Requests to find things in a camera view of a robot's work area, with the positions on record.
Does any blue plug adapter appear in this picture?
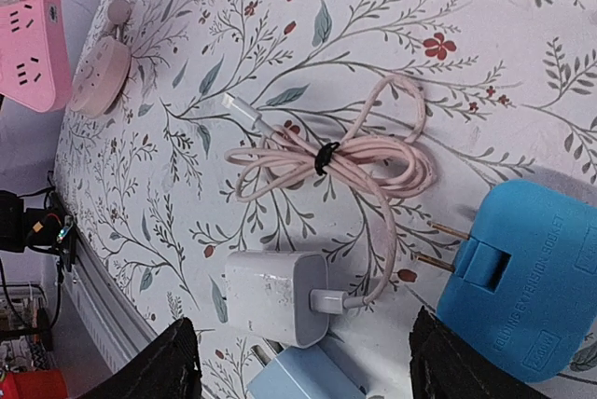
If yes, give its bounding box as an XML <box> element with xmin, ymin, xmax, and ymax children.
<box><xmin>415</xmin><ymin>180</ymin><xmax>596</xmax><ymax>383</ymax></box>

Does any round pink socket with cord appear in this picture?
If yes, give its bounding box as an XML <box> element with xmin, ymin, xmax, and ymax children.
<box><xmin>68</xmin><ymin>0</ymin><xmax>132</xmax><ymax>118</ymax></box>

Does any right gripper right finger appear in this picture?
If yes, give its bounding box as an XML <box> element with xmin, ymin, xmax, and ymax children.
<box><xmin>409</xmin><ymin>308</ymin><xmax>541</xmax><ymax>399</ymax></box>

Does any pink power strip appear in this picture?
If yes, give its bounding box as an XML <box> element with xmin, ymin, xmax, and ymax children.
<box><xmin>1</xmin><ymin>0</ymin><xmax>71</xmax><ymax>113</ymax></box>

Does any light blue charger plug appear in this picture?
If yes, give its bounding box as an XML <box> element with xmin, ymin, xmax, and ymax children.
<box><xmin>247</xmin><ymin>331</ymin><xmax>370</xmax><ymax>399</ymax></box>

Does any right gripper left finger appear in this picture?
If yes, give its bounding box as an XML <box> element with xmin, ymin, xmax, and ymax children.
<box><xmin>104</xmin><ymin>318</ymin><xmax>201</xmax><ymax>398</ymax></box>

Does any floral table cloth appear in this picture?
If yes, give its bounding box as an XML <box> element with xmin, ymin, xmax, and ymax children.
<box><xmin>54</xmin><ymin>0</ymin><xmax>596</xmax><ymax>398</ymax></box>

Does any white charger with cable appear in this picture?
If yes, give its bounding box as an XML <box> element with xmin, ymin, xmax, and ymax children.
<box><xmin>221</xmin><ymin>74</ymin><xmax>436</xmax><ymax>349</ymax></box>

